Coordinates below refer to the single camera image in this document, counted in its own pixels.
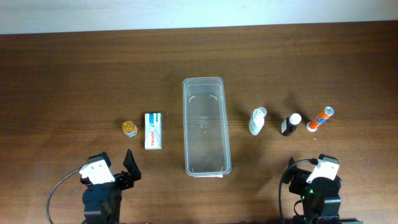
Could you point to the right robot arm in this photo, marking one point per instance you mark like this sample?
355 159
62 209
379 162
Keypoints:
317 208

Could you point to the white spray bottle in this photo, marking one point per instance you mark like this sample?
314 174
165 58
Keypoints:
257 120

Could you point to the orange tablet tube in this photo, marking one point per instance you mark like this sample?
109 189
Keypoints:
320 119

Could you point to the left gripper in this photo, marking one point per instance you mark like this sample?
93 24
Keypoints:
119 179

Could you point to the dark bottle white cap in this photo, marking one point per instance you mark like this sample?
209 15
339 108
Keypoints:
289 125

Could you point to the clear plastic container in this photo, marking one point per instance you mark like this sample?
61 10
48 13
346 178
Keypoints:
205 124

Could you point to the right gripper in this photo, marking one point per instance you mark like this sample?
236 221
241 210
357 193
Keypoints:
298 182

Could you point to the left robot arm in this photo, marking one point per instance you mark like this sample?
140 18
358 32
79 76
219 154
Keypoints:
103 196

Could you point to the small gold lid jar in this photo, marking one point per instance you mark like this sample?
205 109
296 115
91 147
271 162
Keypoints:
129 128

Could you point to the white Panadol box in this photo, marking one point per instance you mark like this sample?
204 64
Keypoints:
153 131

